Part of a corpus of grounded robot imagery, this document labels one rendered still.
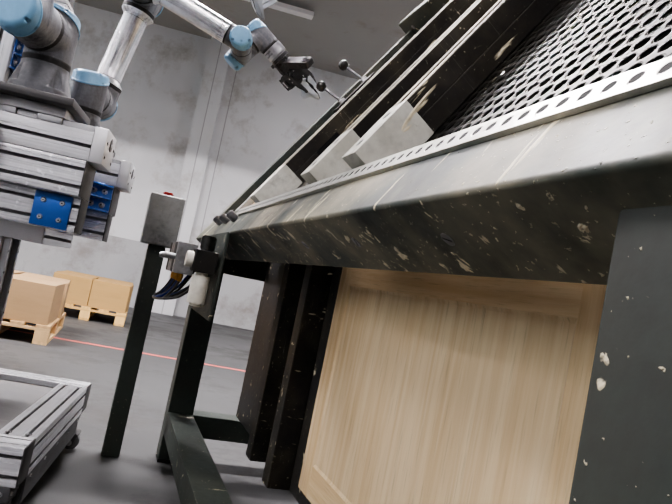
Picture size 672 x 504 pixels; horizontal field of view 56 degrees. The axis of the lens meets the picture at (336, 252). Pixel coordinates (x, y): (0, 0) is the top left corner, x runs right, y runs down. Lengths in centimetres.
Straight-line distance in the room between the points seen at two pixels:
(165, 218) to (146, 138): 698
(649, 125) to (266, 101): 906
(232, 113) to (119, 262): 259
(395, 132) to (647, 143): 66
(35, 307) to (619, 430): 440
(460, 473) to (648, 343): 59
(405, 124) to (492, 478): 54
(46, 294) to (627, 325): 438
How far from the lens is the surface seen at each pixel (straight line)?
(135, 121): 934
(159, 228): 231
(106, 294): 656
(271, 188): 175
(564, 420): 78
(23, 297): 466
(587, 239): 48
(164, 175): 917
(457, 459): 96
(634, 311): 41
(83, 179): 170
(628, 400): 40
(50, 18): 173
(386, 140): 102
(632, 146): 41
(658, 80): 46
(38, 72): 177
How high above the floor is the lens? 70
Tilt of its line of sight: 4 degrees up
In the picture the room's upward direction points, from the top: 12 degrees clockwise
